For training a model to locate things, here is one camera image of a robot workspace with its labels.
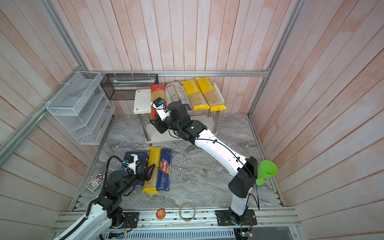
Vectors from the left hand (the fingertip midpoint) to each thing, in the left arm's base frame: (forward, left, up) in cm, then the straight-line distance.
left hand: (149, 165), depth 79 cm
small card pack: (-6, +32, -11) cm, 34 cm away
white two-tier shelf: (+24, +3, +21) cm, 32 cm away
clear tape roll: (-20, -21, -14) cm, 32 cm away
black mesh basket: (+54, +26, +13) cm, 61 cm away
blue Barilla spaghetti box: (-1, -7, -9) cm, 12 cm away
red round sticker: (-21, -7, -13) cm, 26 cm away
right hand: (+13, -4, +23) cm, 27 cm away
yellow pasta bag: (+40, -32, +23) cm, 56 cm away
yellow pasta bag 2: (-8, -1, -10) cm, 13 cm away
